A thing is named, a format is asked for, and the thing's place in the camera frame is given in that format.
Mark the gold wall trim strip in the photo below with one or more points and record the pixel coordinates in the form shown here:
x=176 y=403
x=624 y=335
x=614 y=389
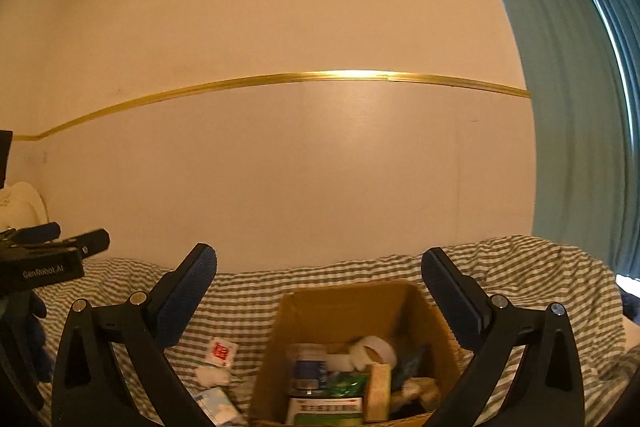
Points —
x=350 y=74

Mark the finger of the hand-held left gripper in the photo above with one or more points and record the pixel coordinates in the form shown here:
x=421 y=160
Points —
x=40 y=232
x=85 y=241

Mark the light blue tissue packet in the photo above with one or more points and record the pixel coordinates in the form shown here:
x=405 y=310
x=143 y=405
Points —
x=217 y=407

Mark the grey white checked blanket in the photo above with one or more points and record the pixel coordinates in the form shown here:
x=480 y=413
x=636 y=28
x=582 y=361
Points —
x=540 y=277

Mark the beige small box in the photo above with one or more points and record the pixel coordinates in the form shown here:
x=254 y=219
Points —
x=377 y=392

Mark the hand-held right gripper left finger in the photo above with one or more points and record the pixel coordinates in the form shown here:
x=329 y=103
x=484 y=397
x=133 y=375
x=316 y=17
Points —
x=187 y=302

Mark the green sachet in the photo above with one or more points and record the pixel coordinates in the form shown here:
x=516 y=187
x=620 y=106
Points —
x=347 y=387

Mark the green and white medicine box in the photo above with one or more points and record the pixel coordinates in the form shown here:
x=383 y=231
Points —
x=325 y=412

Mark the black flat object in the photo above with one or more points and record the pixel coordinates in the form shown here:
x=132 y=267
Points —
x=5 y=157

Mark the teal curtain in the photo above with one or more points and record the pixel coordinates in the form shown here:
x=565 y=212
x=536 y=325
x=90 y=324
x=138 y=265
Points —
x=565 y=107

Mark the white tape roll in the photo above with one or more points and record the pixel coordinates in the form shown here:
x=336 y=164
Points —
x=387 y=357

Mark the white rounded object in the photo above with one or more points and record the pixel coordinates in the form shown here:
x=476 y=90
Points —
x=20 y=207

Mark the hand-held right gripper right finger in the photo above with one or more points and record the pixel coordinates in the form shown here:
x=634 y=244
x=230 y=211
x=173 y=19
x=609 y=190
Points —
x=450 y=302

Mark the white crumpled tissue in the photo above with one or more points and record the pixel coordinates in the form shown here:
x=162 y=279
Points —
x=212 y=376

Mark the teal packet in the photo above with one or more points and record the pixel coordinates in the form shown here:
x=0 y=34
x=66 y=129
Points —
x=410 y=364

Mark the blue label bottle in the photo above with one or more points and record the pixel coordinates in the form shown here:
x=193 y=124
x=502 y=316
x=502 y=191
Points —
x=307 y=369

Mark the person's left hand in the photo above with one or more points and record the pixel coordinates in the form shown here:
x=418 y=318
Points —
x=41 y=337

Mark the brown cardboard box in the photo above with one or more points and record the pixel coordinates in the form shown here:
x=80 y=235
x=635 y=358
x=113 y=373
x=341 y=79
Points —
x=340 y=307

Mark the red and white sachet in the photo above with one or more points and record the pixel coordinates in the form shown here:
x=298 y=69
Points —
x=220 y=352

